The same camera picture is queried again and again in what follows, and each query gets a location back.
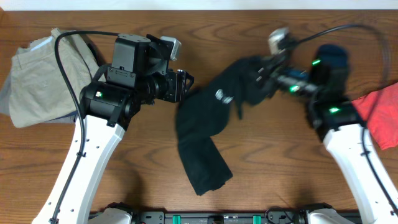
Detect black t-shirt with logo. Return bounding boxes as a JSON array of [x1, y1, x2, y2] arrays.
[[175, 55, 275, 195]]

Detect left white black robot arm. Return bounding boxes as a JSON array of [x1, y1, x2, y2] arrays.
[[34, 34, 194, 223]]

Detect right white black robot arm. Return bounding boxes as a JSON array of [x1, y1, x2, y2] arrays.
[[257, 44, 397, 223]]

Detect red cloth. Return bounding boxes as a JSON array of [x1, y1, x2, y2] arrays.
[[352, 83, 398, 150]]

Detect folded beige khaki pants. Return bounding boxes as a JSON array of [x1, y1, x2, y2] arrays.
[[8, 28, 98, 128]]

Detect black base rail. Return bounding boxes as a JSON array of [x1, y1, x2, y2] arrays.
[[88, 203, 363, 224]]

